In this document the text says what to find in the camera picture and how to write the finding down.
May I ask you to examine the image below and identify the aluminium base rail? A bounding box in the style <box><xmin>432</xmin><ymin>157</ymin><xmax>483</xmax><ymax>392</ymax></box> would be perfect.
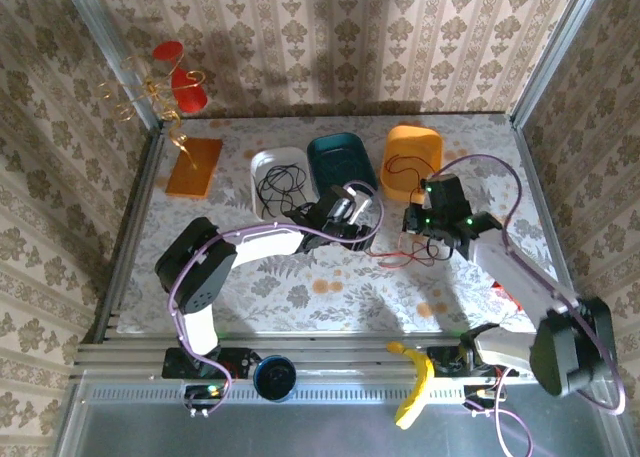
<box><xmin>69</xmin><ymin>332</ymin><xmax>556</xmax><ymax>381</ymax></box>

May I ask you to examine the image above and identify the red and yellow toy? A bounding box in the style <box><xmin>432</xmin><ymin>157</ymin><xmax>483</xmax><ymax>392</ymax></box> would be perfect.
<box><xmin>492</xmin><ymin>284</ymin><xmax>524</xmax><ymax>311</ymax></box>

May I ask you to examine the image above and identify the orange plastic tray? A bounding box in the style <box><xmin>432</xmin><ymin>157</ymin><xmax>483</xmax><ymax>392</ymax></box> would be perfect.
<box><xmin>379</xmin><ymin>124</ymin><xmax>445</xmax><ymax>201</ymax></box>

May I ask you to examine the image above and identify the grey metal sheet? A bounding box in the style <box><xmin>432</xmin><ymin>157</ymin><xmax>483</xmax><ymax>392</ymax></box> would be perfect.
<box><xmin>52</xmin><ymin>371</ymin><xmax>640</xmax><ymax>457</ymax></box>

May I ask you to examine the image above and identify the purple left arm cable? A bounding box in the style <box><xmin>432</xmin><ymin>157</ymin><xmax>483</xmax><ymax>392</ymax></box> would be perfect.
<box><xmin>167</xmin><ymin>179</ymin><xmax>385</xmax><ymax>419</ymax></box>

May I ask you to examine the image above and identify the round blue cup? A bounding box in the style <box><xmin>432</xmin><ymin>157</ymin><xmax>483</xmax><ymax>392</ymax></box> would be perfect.
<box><xmin>252</xmin><ymin>355</ymin><xmax>297</xmax><ymax>403</ymax></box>

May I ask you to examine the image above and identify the aluminium frame post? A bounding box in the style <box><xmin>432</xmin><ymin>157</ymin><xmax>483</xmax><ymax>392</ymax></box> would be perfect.
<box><xmin>509</xmin><ymin>0</ymin><xmax>609</xmax><ymax>128</ymax></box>
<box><xmin>57</xmin><ymin>0</ymin><xmax>166</xmax><ymax>133</ymax></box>

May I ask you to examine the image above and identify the floral tablecloth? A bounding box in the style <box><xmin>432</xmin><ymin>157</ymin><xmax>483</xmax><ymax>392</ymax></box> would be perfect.
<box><xmin>117</xmin><ymin>114</ymin><xmax>565</xmax><ymax>334</ymax></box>

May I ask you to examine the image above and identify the teal plastic tray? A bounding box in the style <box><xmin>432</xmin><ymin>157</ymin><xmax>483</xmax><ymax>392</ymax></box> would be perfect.
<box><xmin>306</xmin><ymin>133</ymin><xmax>379</xmax><ymax>198</ymax></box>

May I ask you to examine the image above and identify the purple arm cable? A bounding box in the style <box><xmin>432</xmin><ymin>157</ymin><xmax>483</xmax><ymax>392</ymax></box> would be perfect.
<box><xmin>423</xmin><ymin>154</ymin><xmax>626</xmax><ymax>457</ymax></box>
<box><xmin>167</xmin><ymin>179</ymin><xmax>385</xmax><ymax>419</ymax></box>

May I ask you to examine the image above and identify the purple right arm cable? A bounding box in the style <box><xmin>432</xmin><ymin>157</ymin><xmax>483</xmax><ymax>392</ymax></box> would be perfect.
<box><xmin>423</xmin><ymin>154</ymin><xmax>626</xmax><ymax>457</ymax></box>

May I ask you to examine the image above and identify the gold wire stand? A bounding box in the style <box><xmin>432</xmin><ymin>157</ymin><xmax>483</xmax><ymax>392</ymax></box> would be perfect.
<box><xmin>94</xmin><ymin>55</ymin><xmax>206</xmax><ymax>171</ymax></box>

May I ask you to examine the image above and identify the red plastic goblet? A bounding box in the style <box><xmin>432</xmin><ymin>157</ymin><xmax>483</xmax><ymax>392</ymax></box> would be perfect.
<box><xmin>152</xmin><ymin>40</ymin><xmax>209</xmax><ymax>113</ymax></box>

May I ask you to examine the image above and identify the aluminium side rail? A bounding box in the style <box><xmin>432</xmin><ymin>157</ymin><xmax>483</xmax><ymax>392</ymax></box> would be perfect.
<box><xmin>92</xmin><ymin>126</ymin><xmax>166</xmax><ymax>338</ymax></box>
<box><xmin>510</xmin><ymin>120</ymin><xmax>576</xmax><ymax>299</ymax></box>

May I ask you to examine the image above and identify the yellow banana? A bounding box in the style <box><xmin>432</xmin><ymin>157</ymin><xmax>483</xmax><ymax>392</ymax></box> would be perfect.
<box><xmin>385</xmin><ymin>341</ymin><xmax>435</xmax><ymax>430</ymax></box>

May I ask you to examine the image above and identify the white plastic tray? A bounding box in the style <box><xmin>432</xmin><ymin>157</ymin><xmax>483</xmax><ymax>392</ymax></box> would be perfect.
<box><xmin>249</xmin><ymin>146</ymin><xmax>316</xmax><ymax>222</ymax></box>

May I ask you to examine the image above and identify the flat orange box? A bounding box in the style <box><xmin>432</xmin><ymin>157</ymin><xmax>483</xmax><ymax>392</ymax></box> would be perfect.
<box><xmin>164</xmin><ymin>137</ymin><xmax>225</xmax><ymax>200</ymax></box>

